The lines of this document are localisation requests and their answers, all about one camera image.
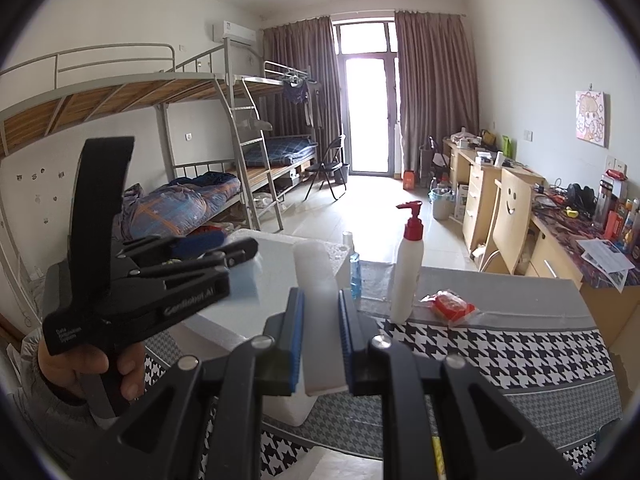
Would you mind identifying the black folding chair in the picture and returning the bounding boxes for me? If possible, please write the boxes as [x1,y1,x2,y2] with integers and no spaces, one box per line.
[302,135,348,203]

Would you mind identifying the light wooden desk with drawers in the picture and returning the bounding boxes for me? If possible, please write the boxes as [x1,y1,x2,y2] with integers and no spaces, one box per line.
[442,137,546,256]

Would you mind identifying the white foam block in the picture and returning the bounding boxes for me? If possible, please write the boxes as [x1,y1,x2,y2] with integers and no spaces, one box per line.
[294,241,348,395]

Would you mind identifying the person's left forearm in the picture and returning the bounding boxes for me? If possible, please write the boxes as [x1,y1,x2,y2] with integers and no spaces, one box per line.
[7,327,118,466]

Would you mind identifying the brown curtain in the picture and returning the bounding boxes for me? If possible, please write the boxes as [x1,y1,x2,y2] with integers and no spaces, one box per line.
[262,16,346,161]
[395,9,483,181]

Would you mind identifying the glass balcony door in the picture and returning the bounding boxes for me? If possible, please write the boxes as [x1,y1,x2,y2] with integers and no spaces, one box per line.
[331,19,401,177]

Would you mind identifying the wooden chair with smiley face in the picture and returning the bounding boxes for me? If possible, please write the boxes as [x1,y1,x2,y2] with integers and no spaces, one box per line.
[480,167,535,276]

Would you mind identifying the person's left hand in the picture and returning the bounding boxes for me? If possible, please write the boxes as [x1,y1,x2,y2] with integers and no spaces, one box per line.
[40,341,147,403]

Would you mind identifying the printed paper sheet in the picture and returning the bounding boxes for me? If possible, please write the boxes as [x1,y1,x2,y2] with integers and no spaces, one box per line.
[577,237,636,293]

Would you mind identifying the dark bag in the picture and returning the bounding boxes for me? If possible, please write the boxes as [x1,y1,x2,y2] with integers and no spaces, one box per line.
[419,137,446,181]

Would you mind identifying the black headphones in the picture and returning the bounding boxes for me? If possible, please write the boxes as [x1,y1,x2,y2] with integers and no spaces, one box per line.
[565,182,596,211]

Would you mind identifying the white bucket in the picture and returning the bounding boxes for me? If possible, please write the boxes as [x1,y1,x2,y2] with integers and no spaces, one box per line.
[431,187,455,221]

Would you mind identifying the long grey metal bunk bed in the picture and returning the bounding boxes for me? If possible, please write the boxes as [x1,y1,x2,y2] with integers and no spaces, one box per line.
[0,42,273,326]

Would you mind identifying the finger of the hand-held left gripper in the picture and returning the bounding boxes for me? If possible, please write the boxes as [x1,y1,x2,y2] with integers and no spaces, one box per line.
[122,231,227,262]
[127,237,260,279]

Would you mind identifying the white air conditioner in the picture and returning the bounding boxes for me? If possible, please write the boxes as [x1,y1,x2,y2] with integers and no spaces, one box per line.
[211,21,257,47]

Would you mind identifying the wooden desk with patterned cover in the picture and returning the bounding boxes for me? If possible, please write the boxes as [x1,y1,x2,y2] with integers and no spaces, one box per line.
[525,185,640,341]

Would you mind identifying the red snack packet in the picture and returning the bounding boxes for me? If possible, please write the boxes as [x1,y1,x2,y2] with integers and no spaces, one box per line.
[420,290,476,323]

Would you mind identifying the short grey metal bunk bed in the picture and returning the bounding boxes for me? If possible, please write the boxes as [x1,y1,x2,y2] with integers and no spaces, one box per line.
[235,60,321,211]

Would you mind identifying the dark blue checked bedding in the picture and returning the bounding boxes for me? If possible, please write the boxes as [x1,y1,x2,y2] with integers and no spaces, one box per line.
[245,135,320,167]

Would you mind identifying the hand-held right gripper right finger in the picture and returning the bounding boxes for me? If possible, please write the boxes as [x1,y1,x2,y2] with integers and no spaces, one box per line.
[337,289,576,480]

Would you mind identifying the white foam box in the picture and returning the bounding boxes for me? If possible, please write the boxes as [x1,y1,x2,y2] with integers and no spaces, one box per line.
[192,228,353,430]

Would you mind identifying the dark hanging clothes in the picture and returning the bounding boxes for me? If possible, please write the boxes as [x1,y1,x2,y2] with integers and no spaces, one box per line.
[282,80,311,106]

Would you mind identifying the white pump bottle red cap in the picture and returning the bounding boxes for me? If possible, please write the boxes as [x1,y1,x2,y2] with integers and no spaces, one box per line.
[390,201,426,325]

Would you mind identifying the cartoon wall picture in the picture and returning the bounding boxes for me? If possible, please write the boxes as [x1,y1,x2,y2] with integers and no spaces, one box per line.
[575,89,610,148]

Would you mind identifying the group of toiletry bottles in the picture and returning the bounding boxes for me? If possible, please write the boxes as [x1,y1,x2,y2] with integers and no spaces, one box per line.
[592,170,640,261]

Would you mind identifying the houndstooth table cloth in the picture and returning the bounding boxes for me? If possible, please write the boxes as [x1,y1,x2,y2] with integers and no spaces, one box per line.
[140,260,626,480]

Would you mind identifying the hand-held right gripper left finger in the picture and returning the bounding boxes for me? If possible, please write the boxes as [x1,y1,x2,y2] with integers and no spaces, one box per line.
[82,287,306,480]

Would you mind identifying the blue spray bottle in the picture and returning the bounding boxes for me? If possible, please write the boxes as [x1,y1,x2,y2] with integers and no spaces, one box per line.
[342,231,362,301]

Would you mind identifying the blue orange patterned quilt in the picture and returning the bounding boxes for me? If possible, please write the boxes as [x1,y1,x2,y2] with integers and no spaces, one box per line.
[117,172,242,241]

